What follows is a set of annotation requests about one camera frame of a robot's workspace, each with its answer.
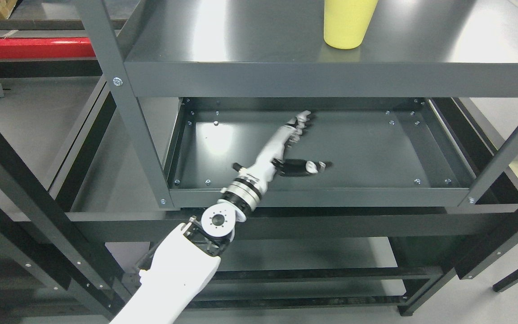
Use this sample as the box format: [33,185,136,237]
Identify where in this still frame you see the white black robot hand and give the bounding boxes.
[233,110,334,194]

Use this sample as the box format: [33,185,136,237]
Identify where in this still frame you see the yellow plastic cup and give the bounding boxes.
[323,0,378,50]

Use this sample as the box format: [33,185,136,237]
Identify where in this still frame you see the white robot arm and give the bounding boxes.
[112,175,268,324]

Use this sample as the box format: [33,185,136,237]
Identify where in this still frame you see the grey metal shelf unit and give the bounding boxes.
[66,0,518,315]

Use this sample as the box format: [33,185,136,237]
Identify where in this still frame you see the black metal shelf rack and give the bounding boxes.
[0,57,130,323]

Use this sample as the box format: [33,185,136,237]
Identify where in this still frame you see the red metal beam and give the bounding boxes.
[0,37,95,59]

